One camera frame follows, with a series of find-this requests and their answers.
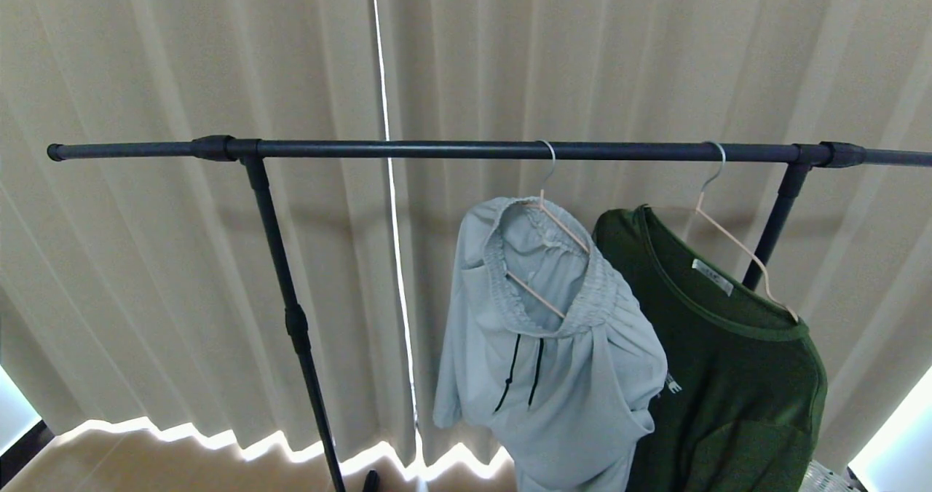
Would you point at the pink clothes hanger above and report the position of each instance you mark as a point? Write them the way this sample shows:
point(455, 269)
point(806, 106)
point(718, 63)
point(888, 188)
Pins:
point(568, 233)
point(735, 241)

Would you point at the pale grey shorts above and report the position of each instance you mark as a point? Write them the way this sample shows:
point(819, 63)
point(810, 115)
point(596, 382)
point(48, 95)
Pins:
point(568, 390)

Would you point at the green long-sleeved shirt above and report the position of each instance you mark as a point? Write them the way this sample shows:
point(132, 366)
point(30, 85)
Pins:
point(728, 375)

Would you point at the black clothes rack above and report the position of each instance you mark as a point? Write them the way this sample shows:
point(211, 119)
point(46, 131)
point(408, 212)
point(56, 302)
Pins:
point(437, 149)

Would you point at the white laundry basket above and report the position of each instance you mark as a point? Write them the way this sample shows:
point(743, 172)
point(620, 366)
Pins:
point(826, 481)

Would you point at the beige curtain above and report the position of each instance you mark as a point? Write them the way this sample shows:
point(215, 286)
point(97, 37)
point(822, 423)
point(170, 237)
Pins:
point(182, 295)

